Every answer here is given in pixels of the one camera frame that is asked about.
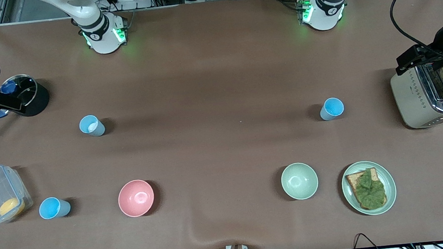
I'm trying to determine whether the cream and chrome toaster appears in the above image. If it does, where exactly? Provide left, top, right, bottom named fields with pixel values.
left=389, top=60, right=443, bottom=132

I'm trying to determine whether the blue cup with white filling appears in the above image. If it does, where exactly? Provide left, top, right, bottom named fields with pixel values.
left=78, top=113, right=106, bottom=138

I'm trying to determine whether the green lettuce leaf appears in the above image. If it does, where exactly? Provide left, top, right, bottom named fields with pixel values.
left=351, top=167, right=388, bottom=212

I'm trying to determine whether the black pot with blue handle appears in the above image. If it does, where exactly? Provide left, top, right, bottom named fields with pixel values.
left=0, top=71, right=53, bottom=139

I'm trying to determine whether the yellow orange food piece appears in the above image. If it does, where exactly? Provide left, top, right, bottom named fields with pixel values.
left=0, top=196, right=26, bottom=217

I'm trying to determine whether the pale green bowl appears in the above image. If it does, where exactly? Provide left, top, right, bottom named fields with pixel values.
left=280, top=161, right=320, bottom=202

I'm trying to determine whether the toast slice under lettuce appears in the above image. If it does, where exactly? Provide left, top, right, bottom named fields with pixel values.
left=345, top=167, right=388, bottom=212

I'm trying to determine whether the brown table mat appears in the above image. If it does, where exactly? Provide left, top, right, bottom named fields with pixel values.
left=0, top=0, right=443, bottom=249

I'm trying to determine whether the thin black looped cable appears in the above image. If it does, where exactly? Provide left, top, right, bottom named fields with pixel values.
left=352, top=231, right=380, bottom=249

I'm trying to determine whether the light blue plastic cup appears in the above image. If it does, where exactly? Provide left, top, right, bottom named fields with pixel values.
left=318, top=97, right=346, bottom=122
left=38, top=195, right=72, bottom=220

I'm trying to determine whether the pale green plate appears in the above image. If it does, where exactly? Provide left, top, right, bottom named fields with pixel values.
left=339, top=158, right=399, bottom=218

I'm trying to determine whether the glass lid with blue knob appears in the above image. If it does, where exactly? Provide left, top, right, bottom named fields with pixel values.
left=0, top=73, right=40, bottom=112

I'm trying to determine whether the pink bowl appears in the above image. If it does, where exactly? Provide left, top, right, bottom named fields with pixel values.
left=116, top=178, right=157, bottom=219

